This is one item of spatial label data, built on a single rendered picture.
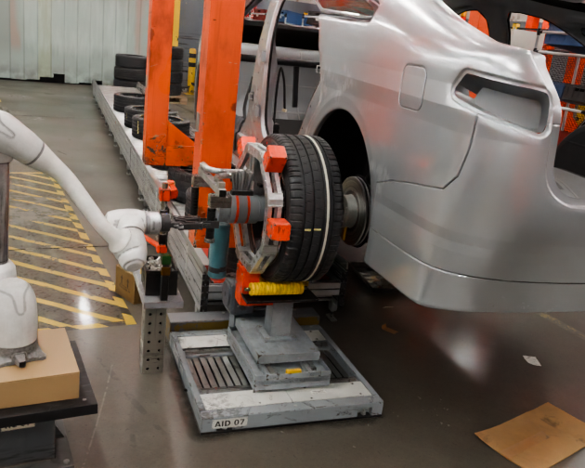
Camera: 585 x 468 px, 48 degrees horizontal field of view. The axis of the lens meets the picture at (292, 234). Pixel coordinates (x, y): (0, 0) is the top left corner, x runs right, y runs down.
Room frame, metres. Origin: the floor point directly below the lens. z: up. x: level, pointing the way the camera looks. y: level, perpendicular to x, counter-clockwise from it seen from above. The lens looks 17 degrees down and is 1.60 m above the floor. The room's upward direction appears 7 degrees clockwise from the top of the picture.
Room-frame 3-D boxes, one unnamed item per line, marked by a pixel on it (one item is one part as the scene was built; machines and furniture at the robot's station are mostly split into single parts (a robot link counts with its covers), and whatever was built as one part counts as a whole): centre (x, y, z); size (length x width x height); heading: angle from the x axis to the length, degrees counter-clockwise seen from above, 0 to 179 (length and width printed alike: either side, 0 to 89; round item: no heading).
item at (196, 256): (4.41, 0.86, 0.28); 2.47 x 0.09 x 0.22; 21
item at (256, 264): (2.81, 0.18, 0.85); 0.54 x 0.07 x 0.54; 21
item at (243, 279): (2.82, 0.14, 0.48); 0.16 x 0.12 x 0.17; 111
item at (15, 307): (2.10, 0.95, 0.57); 0.18 x 0.16 x 0.22; 44
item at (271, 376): (2.84, 0.01, 0.13); 0.50 x 0.36 x 0.10; 21
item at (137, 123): (7.62, 1.66, 0.39); 0.66 x 0.66 x 0.24
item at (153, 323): (2.81, 0.60, 0.21); 0.10 x 0.10 x 0.42; 21
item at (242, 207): (2.78, 0.25, 0.85); 0.21 x 0.14 x 0.14; 111
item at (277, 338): (2.87, 0.02, 0.32); 0.40 x 0.30 x 0.28; 21
